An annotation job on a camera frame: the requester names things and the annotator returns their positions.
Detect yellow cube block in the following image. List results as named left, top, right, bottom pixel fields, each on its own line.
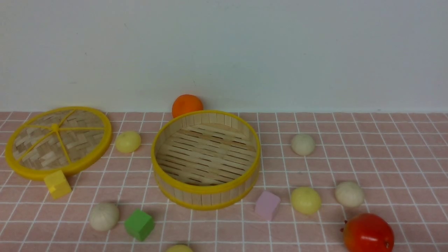
left=44, top=170, right=72, bottom=200

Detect pink cube block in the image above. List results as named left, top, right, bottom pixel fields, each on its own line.
left=254, top=190, right=281, bottom=221

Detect orange fruit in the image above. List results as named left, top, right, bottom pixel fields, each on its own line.
left=171, top=94, right=204, bottom=118

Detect yellow bun bottom edge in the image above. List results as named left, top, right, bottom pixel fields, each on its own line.
left=165, top=244, right=193, bottom=252

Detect green cube block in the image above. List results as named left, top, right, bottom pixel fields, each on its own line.
left=124, top=209, right=155, bottom=242

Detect bamboo steamer lid yellow rim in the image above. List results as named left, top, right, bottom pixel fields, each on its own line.
left=5, top=106, right=113, bottom=181

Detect white bun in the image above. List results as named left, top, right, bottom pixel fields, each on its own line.
left=89, top=203, right=120, bottom=232
left=290, top=133, right=315, bottom=156
left=335, top=181, right=365, bottom=208

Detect bamboo steamer tray yellow rim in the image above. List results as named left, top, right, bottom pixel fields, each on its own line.
left=151, top=110, right=262, bottom=211

